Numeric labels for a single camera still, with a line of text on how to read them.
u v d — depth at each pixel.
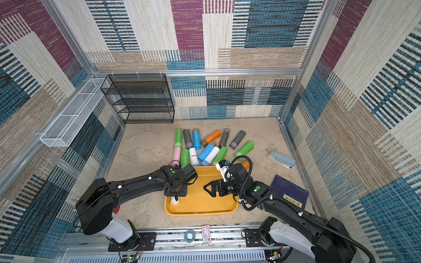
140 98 1.08
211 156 0.99
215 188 0.68
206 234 0.75
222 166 0.71
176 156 0.99
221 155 1.00
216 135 1.10
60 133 0.70
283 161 0.96
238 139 1.07
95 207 0.43
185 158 0.97
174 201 0.81
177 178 0.61
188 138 1.08
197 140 1.06
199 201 0.88
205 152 1.00
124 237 0.61
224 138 1.07
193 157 0.97
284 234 0.57
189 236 0.75
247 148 1.04
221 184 0.67
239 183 0.60
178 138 1.08
